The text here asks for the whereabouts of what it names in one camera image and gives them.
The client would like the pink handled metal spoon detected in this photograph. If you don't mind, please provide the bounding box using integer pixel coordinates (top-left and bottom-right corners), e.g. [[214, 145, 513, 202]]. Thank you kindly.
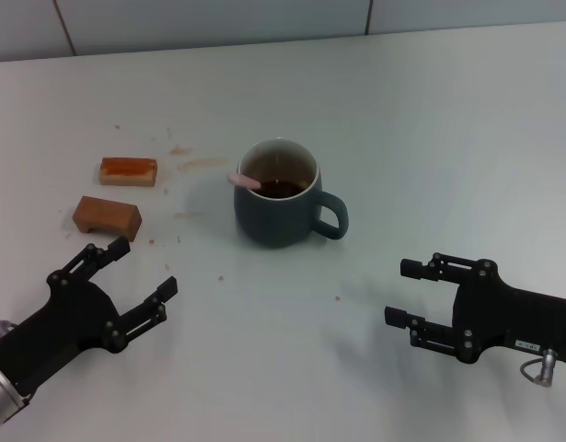
[[225, 172, 265, 191]]

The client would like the light wooden block red stain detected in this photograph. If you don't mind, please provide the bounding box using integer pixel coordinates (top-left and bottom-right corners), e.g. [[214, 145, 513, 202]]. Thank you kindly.
[[99, 157, 158, 188]]

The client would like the right gripper cable with plug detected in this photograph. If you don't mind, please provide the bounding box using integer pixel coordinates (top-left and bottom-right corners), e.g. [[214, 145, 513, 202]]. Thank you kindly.
[[520, 348, 560, 388]]

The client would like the dark brown arched wooden block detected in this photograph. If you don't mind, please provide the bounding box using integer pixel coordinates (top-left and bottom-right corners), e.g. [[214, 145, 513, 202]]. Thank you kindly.
[[72, 195, 143, 243]]

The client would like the dark coffee liquid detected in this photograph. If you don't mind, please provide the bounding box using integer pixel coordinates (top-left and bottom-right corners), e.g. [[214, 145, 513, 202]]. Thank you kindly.
[[261, 180, 309, 198]]

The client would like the grey ceramic cup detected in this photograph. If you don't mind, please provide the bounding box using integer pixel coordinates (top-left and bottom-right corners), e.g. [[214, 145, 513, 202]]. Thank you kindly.
[[233, 136, 350, 249]]

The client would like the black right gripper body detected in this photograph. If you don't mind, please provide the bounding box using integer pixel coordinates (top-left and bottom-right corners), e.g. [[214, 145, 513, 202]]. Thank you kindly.
[[452, 259, 566, 367]]

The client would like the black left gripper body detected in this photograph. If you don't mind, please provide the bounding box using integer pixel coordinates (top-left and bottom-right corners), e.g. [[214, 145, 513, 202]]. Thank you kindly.
[[0, 271, 127, 400]]

